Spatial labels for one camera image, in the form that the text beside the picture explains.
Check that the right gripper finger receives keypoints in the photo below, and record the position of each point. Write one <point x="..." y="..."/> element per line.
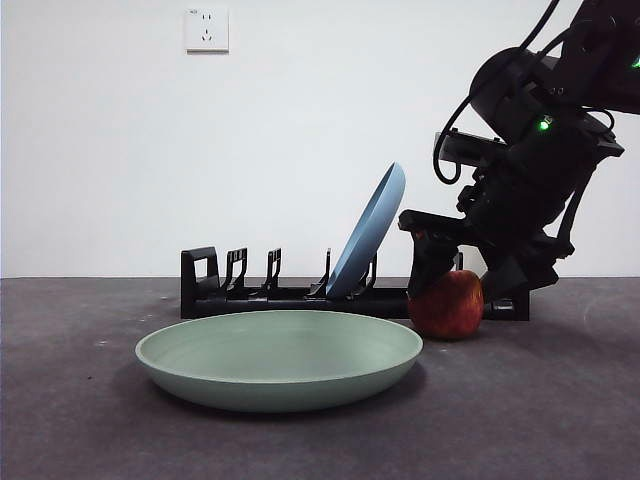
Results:
<point x="430" y="260"/>
<point x="520" y="280"/>

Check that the red apple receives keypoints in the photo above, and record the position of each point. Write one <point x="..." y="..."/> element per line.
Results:
<point x="450" y="310"/>

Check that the green plate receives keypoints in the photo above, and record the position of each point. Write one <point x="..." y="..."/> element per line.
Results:
<point x="280" y="370"/>

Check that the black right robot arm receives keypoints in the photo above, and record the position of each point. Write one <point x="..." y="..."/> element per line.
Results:
<point x="540" y="165"/>

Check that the blue plate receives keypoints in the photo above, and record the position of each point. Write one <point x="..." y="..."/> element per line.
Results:
<point x="370" y="230"/>

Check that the black plate rack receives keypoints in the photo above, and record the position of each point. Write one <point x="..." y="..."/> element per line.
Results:
<point x="280" y="302"/>

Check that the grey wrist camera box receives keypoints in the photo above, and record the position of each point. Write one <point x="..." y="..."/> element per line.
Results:
<point x="470" y="148"/>

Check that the white wall socket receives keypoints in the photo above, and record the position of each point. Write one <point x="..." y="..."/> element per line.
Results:
<point x="207" y="30"/>

